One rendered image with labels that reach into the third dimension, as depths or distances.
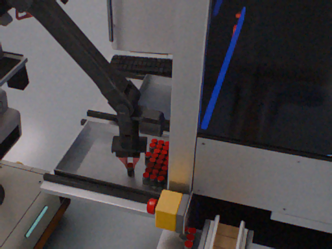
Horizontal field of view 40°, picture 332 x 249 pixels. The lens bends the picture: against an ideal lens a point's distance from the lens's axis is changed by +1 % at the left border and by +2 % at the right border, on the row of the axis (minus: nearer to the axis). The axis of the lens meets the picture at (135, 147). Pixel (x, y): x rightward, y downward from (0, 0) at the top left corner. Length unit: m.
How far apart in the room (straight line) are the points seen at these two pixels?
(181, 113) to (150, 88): 0.77
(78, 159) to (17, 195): 0.82
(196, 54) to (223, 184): 0.35
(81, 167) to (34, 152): 1.46
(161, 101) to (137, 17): 0.52
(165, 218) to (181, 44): 0.43
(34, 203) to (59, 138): 0.85
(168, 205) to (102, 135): 0.51
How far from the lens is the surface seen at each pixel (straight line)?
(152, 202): 1.14
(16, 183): 2.30
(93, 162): 1.44
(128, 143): 1.27
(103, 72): 1.14
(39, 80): 3.53
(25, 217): 2.14
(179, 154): 1.08
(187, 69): 0.94
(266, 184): 1.10
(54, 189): 1.38
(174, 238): 1.24
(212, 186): 1.13
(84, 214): 2.46
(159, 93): 1.73
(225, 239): 1.19
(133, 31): 2.11
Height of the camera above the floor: 1.86
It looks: 41 degrees down
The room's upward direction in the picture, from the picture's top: 1 degrees counter-clockwise
